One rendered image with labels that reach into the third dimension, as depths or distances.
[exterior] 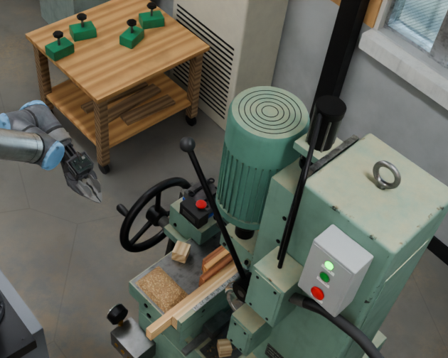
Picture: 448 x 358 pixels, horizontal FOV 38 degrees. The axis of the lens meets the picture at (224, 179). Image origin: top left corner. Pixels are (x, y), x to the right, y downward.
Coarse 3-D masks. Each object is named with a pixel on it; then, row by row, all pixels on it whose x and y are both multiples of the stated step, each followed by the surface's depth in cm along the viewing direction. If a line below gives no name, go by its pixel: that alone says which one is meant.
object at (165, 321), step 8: (224, 272) 176; (208, 280) 174; (216, 280) 174; (200, 288) 172; (192, 296) 170; (184, 304) 169; (168, 312) 167; (160, 320) 165; (168, 320) 165; (152, 328) 163; (160, 328) 165; (152, 336) 164
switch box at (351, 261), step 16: (320, 240) 119; (336, 240) 119; (352, 240) 120; (320, 256) 120; (336, 256) 117; (352, 256) 117; (368, 256) 118; (304, 272) 126; (336, 272) 118; (352, 272) 115; (304, 288) 129; (320, 288) 125; (336, 288) 121; (352, 288) 121; (320, 304) 128; (336, 304) 123
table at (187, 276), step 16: (176, 240) 191; (192, 240) 187; (208, 240) 188; (192, 256) 183; (144, 272) 178; (176, 272) 179; (192, 272) 180; (192, 288) 176; (144, 304) 175; (224, 304) 179; (176, 336) 170
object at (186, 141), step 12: (180, 144) 140; (192, 144) 139; (192, 156) 141; (204, 180) 143; (216, 216) 146; (228, 240) 148; (240, 264) 150; (240, 276) 151; (240, 288) 150; (240, 300) 153
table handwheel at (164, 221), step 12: (168, 180) 195; (180, 180) 198; (144, 192) 192; (156, 192) 192; (144, 204) 190; (156, 204) 198; (132, 216) 190; (156, 216) 200; (144, 228) 202; (120, 240) 196; (132, 240) 201; (156, 240) 212
